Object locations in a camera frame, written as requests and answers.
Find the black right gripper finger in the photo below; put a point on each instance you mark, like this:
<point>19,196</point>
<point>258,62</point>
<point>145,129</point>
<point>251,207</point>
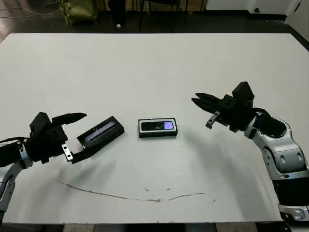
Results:
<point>207,105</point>
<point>212,98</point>

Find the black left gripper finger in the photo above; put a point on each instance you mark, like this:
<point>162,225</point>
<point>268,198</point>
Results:
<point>67,118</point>
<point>80,156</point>

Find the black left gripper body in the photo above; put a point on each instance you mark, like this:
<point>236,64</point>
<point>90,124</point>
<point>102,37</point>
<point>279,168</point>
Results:
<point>48,145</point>

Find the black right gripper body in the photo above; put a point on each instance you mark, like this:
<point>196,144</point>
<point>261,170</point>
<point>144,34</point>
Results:
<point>235,116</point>

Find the black box lid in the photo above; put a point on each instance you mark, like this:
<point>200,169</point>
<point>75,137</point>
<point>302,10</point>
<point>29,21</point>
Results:
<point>106,135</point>

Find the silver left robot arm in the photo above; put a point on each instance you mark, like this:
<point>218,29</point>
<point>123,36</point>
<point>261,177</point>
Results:
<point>12,178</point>

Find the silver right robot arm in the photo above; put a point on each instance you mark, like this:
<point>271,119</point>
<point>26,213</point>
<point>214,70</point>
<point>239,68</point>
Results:
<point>285,149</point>

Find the black box with white insert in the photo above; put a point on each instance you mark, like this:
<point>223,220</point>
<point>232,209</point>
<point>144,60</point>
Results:
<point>157,134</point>

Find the black baseboard ledge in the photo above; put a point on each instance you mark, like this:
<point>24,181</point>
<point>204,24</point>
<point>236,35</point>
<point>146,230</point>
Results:
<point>248,16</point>

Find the olive green bag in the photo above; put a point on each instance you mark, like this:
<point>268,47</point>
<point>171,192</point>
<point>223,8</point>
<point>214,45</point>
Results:
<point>80,12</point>

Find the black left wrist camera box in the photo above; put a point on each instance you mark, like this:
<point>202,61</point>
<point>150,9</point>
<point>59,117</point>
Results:
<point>39,123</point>

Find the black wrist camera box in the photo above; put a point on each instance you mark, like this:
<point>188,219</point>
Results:
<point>243,93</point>
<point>39,123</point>

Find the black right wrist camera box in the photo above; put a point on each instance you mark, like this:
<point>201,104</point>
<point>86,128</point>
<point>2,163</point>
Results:
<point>243,93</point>

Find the black round wall knob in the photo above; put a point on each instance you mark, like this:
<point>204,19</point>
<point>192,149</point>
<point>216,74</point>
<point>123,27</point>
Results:
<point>257,10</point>

